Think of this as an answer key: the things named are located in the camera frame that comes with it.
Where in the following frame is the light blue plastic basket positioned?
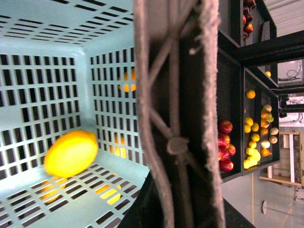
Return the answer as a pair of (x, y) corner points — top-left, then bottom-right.
(0, 0), (149, 228)

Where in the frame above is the black fruit display shelf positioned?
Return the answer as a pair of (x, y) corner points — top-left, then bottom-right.
(121, 0), (304, 228)

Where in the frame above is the red apple centre front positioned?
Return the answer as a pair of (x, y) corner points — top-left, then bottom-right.
(218, 120), (233, 134)

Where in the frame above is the yellow lemon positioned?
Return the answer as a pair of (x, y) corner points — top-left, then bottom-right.
(246, 90), (256, 99)
(44, 130), (98, 178)

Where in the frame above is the grey-brown basket handle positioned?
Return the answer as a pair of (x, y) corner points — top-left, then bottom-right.
(133, 0), (226, 228)

